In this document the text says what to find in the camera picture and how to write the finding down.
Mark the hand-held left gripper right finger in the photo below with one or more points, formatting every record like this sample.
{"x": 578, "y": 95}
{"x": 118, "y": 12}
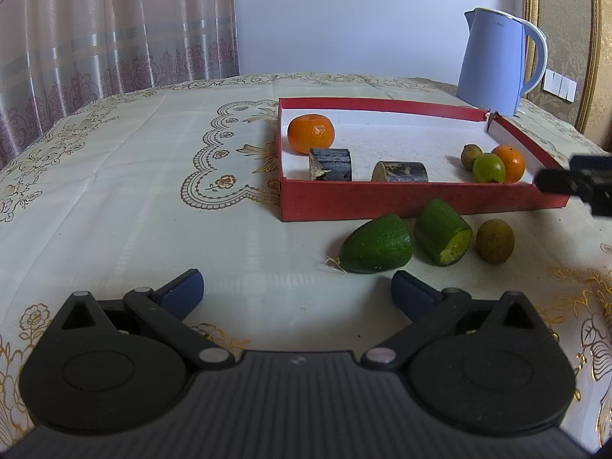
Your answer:
{"x": 411, "y": 294}

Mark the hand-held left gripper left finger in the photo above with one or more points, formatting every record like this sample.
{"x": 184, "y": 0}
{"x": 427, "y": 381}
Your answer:
{"x": 184, "y": 289}

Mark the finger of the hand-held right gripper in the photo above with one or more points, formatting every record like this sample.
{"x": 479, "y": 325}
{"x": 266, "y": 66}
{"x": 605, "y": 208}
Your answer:
{"x": 554, "y": 180}

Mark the orange tangerine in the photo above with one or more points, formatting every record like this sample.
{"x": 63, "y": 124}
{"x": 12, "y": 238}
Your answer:
{"x": 311, "y": 134}
{"x": 514, "y": 162}

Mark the tapered cucumber piece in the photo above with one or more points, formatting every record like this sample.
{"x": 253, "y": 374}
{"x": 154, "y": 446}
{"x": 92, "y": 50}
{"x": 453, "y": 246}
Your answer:
{"x": 377, "y": 246}

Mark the light green round fruit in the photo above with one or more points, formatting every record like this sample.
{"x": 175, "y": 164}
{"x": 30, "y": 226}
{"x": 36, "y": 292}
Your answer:
{"x": 488, "y": 168}

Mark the short cucumber piece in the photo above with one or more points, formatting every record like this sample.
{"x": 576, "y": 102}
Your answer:
{"x": 442, "y": 234}

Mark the brown kiwi fruit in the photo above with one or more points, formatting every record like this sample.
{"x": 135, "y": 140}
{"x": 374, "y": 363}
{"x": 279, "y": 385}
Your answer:
{"x": 495, "y": 240}

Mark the brown longan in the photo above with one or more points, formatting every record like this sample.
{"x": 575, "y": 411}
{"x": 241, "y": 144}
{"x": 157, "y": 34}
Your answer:
{"x": 470, "y": 155}

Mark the red cardboard box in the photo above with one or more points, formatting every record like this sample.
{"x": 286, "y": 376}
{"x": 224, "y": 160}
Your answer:
{"x": 382, "y": 201}

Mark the cream embroidered tablecloth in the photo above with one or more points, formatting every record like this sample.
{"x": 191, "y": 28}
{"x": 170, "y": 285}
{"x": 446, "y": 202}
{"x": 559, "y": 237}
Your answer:
{"x": 143, "y": 201}

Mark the light blue electric kettle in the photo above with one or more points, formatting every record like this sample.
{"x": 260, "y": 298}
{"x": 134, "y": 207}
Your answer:
{"x": 492, "y": 62}

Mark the beige patterned curtain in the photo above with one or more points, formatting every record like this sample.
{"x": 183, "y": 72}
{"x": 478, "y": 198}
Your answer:
{"x": 95, "y": 33}

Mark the white wall switch panel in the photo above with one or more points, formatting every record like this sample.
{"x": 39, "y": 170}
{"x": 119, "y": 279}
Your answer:
{"x": 559, "y": 87}

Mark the gold wall frame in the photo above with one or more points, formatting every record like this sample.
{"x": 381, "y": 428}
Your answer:
{"x": 592, "y": 57}

